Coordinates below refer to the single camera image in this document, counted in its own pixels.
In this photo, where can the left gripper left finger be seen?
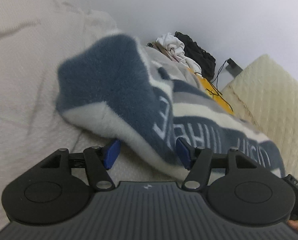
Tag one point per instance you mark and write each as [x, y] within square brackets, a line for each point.
[60, 186]

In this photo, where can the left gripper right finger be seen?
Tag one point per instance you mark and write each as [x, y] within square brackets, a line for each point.
[235, 186]

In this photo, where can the cream and blue fleece sweater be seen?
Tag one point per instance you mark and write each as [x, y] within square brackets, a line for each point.
[120, 89]

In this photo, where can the black clothing pile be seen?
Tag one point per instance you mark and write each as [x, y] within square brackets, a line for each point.
[203, 58]

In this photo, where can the white clothing pile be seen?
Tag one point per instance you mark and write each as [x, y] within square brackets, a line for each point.
[175, 49]

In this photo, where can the cream quilted headboard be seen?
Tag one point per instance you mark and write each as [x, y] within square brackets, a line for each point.
[266, 95]

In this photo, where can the yellow pillow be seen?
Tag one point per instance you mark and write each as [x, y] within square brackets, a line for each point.
[212, 92]

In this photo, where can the grey bed sheet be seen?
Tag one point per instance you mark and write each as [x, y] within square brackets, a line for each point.
[35, 37]

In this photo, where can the black wall charger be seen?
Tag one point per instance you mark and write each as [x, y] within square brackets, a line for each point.
[233, 68]

